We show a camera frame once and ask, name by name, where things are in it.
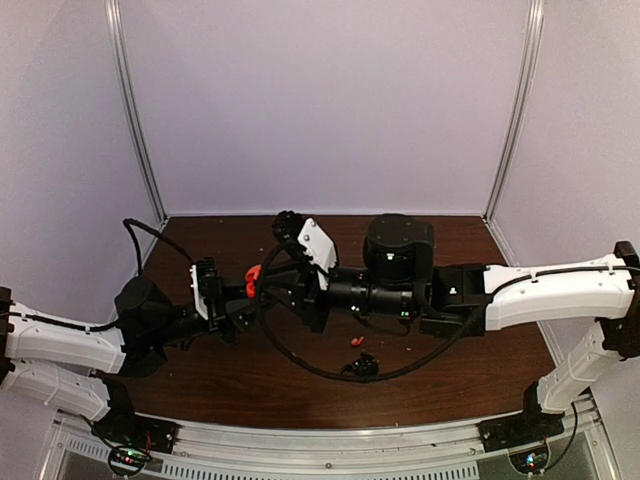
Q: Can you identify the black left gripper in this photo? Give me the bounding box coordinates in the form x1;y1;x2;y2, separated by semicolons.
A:
151;276;275;347

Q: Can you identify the orange earbud charging case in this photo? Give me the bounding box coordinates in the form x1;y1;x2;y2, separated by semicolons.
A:
244;264;263;299

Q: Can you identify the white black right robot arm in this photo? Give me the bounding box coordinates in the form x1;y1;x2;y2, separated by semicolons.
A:
245;211;639;442

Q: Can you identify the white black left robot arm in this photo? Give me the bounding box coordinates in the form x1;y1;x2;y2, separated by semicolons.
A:
1;259;262;444

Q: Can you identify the small black clip object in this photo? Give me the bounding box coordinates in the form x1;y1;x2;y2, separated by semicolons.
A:
340;353;379;379

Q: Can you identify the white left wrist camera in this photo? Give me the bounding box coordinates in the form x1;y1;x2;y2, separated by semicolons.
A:
189;264;209;321

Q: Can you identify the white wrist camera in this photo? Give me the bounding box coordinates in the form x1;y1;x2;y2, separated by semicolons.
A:
297;218;338;273
189;264;209;321

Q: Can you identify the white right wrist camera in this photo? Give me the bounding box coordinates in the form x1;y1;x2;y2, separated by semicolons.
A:
297;218;338;273

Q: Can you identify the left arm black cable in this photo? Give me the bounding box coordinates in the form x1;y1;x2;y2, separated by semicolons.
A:
122;217;201;274

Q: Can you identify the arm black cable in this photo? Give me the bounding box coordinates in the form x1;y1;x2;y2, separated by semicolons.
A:
122;217;201;274
252;242;496;382

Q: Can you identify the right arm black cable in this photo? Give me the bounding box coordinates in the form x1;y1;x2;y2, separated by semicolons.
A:
252;242;496;382

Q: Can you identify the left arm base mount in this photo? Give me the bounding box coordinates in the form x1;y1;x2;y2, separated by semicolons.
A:
89;378;179;477

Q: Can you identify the aluminium front rail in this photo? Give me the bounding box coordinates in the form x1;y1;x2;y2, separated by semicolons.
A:
44;399;621;480

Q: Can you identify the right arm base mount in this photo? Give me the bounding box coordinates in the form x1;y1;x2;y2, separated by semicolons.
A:
478;381;564;476

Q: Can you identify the left aluminium corner post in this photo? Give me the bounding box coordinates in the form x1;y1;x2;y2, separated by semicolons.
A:
105;0;168;223

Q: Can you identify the aluminium corner post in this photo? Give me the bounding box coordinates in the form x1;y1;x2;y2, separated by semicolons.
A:
483;0;545;224
105;0;168;223

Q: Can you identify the right aluminium corner post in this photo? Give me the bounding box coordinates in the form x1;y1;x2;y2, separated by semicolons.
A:
483;0;545;224

